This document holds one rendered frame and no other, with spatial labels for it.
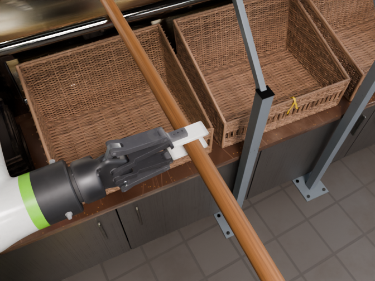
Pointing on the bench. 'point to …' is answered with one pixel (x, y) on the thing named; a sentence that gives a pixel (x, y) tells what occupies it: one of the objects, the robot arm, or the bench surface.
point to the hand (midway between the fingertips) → (187, 140)
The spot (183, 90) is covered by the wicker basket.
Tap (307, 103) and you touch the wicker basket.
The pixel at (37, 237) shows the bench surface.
